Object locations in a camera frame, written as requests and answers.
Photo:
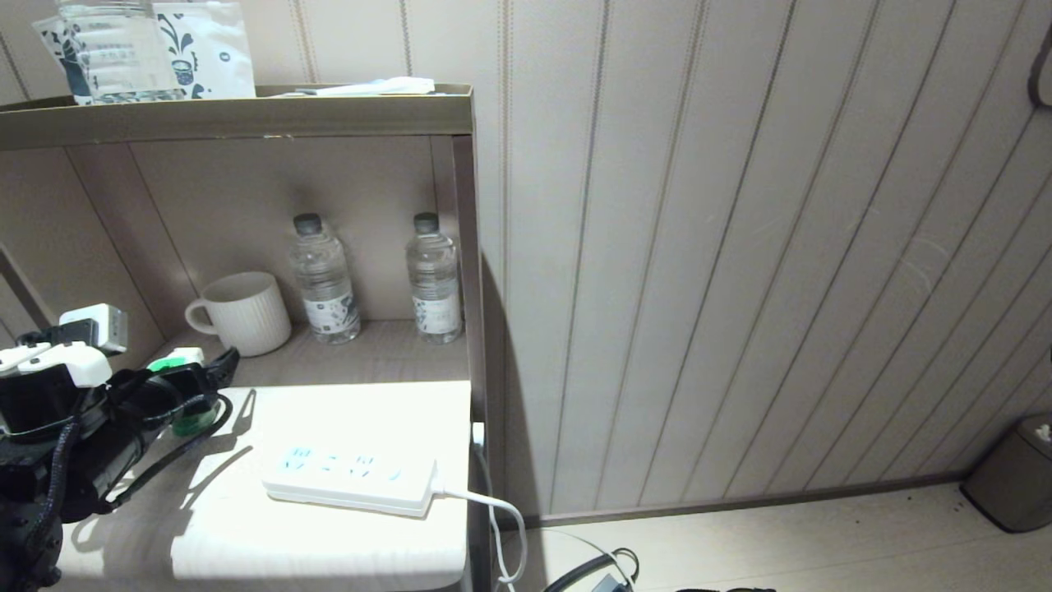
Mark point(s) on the flat white paper packet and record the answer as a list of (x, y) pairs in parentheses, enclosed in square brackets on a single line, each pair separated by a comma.
[(386, 86)]

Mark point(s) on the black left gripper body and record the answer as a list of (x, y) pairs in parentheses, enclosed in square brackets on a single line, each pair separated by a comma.
[(107, 444)]

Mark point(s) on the white power strip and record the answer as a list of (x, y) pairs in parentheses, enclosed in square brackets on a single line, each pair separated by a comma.
[(353, 481)]

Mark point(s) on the green mosquito repellent plug-in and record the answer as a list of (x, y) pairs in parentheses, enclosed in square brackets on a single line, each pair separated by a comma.
[(196, 424)]

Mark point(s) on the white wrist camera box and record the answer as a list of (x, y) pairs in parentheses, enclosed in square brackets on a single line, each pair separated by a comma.
[(99, 325)]

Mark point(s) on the large clear water bottle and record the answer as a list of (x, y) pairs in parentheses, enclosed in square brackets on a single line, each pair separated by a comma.
[(119, 53)]

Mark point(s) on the white printed bag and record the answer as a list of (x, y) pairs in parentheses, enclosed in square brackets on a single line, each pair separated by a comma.
[(57, 45), (218, 53)]

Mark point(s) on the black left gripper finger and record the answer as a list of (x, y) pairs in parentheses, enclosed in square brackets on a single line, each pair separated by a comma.
[(177, 393), (223, 366)]

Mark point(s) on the grey trash bin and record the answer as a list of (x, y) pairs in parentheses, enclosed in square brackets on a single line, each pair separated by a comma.
[(1015, 481)]

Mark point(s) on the white ribbed mug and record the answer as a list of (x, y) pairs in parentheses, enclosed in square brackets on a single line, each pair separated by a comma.
[(246, 316)]

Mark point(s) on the small water bottle black cap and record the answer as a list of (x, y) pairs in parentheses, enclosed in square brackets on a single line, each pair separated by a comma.
[(325, 288), (434, 288)]

